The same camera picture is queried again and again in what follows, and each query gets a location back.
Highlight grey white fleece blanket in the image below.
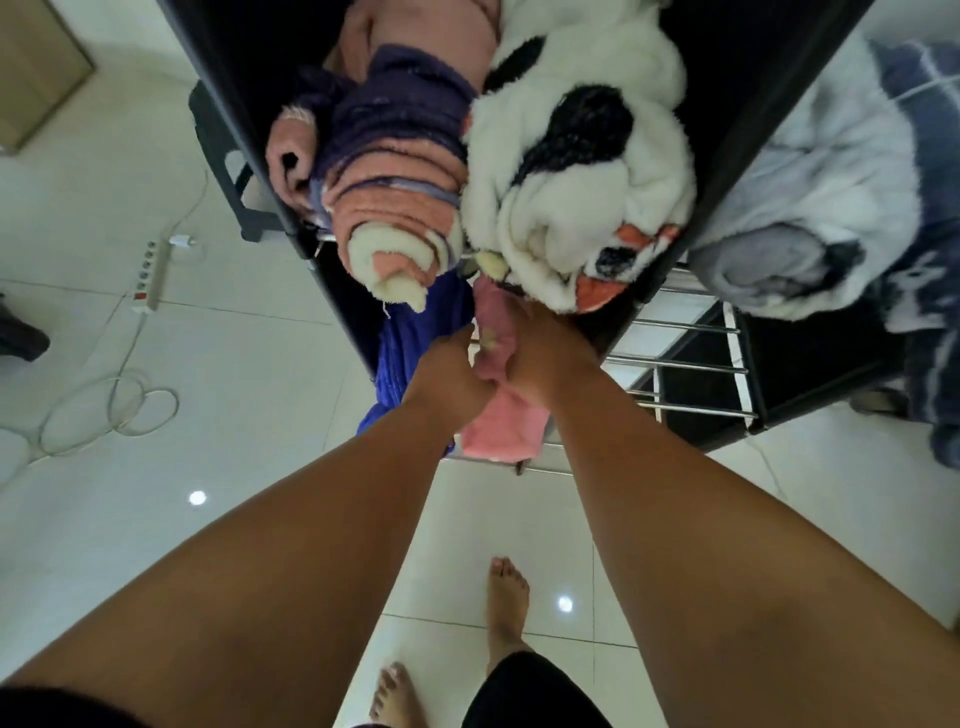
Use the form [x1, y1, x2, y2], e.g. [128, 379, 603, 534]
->
[686, 33, 925, 323]

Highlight silver metal rack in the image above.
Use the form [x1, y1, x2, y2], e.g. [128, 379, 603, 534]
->
[441, 262, 760, 478]

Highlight wooden door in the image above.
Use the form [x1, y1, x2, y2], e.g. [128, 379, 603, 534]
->
[0, 0, 97, 157]

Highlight person's left hand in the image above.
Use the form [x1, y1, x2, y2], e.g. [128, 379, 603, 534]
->
[403, 325, 501, 435]

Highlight person's left foot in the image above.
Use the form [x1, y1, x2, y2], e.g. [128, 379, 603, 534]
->
[368, 661, 429, 728]

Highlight person's right forearm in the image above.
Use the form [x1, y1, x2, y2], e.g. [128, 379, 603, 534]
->
[549, 366, 960, 728]

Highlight person's foot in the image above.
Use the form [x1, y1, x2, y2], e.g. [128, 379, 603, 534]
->
[368, 661, 429, 728]
[485, 555, 533, 678]

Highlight black shorts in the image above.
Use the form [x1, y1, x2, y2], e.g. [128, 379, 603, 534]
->
[460, 650, 614, 728]

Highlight person's left forearm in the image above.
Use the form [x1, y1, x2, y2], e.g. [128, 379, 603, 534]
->
[0, 397, 460, 728]

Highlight person's right foot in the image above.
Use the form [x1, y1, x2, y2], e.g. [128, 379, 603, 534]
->
[485, 555, 533, 678]

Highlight blue patterned blanket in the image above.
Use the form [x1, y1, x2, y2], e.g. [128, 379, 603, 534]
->
[868, 40, 960, 471]

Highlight white cable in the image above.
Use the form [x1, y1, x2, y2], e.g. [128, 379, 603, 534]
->
[0, 168, 213, 487]

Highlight blue fleece garment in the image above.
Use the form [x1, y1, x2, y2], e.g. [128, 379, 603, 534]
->
[355, 271, 478, 459]

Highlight purple pink striped fleece garment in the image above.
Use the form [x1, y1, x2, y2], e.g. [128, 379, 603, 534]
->
[264, 0, 502, 315]

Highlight black plastic stool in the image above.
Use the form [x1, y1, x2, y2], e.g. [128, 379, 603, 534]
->
[186, 80, 288, 244]

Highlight black sleeve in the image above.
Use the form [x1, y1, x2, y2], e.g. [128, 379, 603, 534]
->
[0, 685, 153, 728]

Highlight black fabric wardrobe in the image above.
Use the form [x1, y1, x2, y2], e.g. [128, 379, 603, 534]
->
[156, 0, 876, 380]

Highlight white power strip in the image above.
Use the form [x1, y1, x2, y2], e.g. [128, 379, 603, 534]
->
[131, 239, 174, 314]

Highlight white black fleece garment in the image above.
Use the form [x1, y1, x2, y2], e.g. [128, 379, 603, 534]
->
[459, 0, 698, 315]

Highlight person's right hand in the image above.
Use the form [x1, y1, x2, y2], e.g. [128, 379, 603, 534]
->
[502, 295, 603, 411]

